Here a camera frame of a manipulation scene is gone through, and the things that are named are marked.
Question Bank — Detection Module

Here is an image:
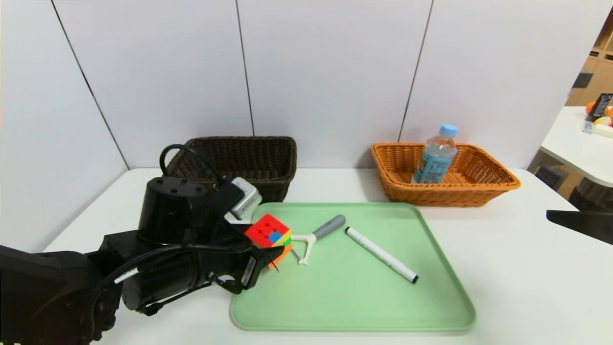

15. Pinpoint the white side table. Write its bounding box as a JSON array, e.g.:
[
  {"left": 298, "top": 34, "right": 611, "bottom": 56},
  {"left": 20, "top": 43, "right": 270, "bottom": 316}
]
[{"left": 540, "top": 106, "right": 613, "bottom": 188}]

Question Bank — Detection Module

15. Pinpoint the black left camera bracket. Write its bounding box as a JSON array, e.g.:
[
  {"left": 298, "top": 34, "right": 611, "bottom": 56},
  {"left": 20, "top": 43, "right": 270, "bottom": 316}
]
[{"left": 204, "top": 181, "right": 245, "bottom": 226}]

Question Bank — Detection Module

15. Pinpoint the wooden shelf unit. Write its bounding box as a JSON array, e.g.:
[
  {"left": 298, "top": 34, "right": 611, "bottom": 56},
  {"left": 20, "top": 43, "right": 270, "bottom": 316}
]
[{"left": 565, "top": 7, "right": 613, "bottom": 107}]

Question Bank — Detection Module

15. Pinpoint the white peeler grey handle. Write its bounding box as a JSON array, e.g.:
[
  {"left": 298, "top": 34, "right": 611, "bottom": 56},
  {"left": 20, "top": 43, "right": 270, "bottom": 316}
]
[{"left": 291, "top": 214, "right": 346, "bottom": 265}]

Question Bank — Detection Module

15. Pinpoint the green plastic tray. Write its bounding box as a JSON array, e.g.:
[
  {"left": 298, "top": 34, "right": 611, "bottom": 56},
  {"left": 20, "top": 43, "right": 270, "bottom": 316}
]
[{"left": 229, "top": 202, "right": 477, "bottom": 333}]

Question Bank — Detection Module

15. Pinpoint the black carton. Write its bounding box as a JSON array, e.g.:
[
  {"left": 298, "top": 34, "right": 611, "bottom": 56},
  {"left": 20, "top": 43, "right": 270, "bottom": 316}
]
[{"left": 588, "top": 93, "right": 613, "bottom": 120}]

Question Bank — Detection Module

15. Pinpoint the black chair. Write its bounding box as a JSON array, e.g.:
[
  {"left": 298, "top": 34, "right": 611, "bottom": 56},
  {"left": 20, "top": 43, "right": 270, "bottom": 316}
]
[{"left": 568, "top": 178, "right": 613, "bottom": 239}]

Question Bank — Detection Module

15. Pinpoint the brown cabinet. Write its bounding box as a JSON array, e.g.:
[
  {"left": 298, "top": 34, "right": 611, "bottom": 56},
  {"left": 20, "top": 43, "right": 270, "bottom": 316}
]
[{"left": 528, "top": 152, "right": 583, "bottom": 201}]

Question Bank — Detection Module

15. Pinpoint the colourful puzzle cube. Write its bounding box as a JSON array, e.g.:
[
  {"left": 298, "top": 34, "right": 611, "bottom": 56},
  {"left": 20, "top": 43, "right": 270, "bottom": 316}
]
[{"left": 244, "top": 213, "right": 293, "bottom": 269}]

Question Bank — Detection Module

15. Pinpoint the clear water bottle blue cap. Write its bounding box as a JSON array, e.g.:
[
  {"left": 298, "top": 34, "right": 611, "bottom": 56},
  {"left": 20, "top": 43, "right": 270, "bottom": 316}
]
[{"left": 412, "top": 123, "right": 459, "bottom": 184}]

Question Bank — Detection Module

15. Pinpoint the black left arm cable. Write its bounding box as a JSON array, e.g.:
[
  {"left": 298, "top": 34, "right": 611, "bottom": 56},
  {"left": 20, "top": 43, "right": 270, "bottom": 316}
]
[{"left": 159, "top": 144, "right": 226, "bottom": 185}]

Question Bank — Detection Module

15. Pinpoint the white marker pen black cap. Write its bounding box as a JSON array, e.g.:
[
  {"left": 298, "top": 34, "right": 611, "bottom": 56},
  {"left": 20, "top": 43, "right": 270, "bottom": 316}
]
[{"left": 345, "top": 227, "right": 420, "bottom": 285}]

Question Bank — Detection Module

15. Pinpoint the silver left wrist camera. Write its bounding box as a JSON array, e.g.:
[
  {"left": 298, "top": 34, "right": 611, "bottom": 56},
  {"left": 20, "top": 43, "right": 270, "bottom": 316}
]
[{"left": 230, "top": 177, "right": 263, "bottom": 222}]

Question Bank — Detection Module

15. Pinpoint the orange wicker basket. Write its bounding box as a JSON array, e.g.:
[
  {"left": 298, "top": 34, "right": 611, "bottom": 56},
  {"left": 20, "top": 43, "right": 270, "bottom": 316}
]
[{"left": 371, "top": 142, "right": 522, "bottom": 207}]

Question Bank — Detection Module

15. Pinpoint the dark brown wicker basket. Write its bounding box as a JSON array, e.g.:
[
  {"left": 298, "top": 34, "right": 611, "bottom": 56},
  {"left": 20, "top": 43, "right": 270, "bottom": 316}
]
[{"left": 165, "top": 136, "right": 297, "bottom": 204}]

